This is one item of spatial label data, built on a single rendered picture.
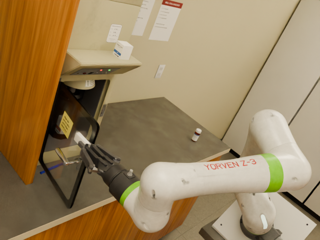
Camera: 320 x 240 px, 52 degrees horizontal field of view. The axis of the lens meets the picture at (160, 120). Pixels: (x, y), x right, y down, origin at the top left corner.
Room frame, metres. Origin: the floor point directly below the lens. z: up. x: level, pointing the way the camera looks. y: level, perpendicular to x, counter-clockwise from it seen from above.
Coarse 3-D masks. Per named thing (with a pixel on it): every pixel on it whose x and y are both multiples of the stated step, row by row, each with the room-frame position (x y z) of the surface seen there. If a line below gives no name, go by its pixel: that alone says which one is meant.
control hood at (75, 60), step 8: (72, 56) 1.08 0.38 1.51; (80, 56) 1.11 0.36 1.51; (88, 56) 1.14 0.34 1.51; (96, 56) 1.17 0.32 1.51; (104, 56) 1.21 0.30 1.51; (112, 56) 1.25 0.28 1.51; (64, 64) 1.09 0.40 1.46; (72, 64) 1.07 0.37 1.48; (80, 64) 1.05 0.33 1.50; (88, 64) 1.08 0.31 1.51; (96, 64) 1.11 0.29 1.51; (104, 64) 1.14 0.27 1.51; (112, 64) 1.18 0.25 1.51; (120, 64) 1.21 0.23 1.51; (128, 64) 1.25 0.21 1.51; (136, 64) 1.29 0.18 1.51; (64, 72) 1.09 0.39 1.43; (72, 72) 1.10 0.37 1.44; (112, 72) 1.29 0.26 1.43; (120, 72) 1.33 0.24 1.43
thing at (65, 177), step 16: (64, 96) 1.06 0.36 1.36; (80, 112) 0.98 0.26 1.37; (80, 128) 0.97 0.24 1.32; (96, 128) 0.92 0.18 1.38; (48, 144) 1.07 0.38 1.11; (64, 144) 1.01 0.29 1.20; (48, 160) 1.05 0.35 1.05; (80, 160) 0.93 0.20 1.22; (48, 176) 1.04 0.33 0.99; (64, 176) 0.97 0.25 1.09; (80, 176) 0.91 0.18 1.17; (64, 192) 0.95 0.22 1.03
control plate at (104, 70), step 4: (104, 68) 1.18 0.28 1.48; (108, 68) 1.19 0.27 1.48; (112, 68) 1.21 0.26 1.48; (116, 68) 1.23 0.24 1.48; (76, 72) 1.11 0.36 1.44; (80, 72) 1.13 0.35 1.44; (84, 72) 1.15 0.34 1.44; (88, 72) 1.16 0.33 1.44; (100, 72) 1.22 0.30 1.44; (104, 72) 1.24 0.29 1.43; (108, 72) 1.26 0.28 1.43
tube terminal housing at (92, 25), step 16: (80, 0) 1.13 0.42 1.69; (96, 0) 1.18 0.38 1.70; (80, 16) 1.14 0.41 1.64; (96, 16) 1.20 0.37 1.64; (112, 16) 1.27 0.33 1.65; (128, 16) 1.34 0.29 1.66; (80, 32) 1.16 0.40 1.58; (96, 32) 1.22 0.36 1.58; (128, 32) 1.36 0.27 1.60; (80, 48) 1.17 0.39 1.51; (96, 48) 1.24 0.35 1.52; (112, 48) 1.31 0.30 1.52; (64, 80) 1.15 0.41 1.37; (112, 80) 1.36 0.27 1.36; (96, 112) 1.37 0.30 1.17
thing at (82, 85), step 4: (80, 80) 1.25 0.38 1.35; (84, 80) 1.27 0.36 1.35; (88, 80) 1.28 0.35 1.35; (92, 80) 1.31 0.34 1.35; (68, 84) 1.23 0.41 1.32; (72, 84) 1.23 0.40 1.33; (76, 84) 1.24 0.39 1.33; (80, 84) 1.25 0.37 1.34; (84, 84) 1.26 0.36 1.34; (88, 84) 1.28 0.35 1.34; (92, 84) 1.31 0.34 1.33; (76, 88) 1.24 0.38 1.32; (80, 88) 1.25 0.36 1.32; (84, 88) 1.26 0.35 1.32; (88, 88) 1.28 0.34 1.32
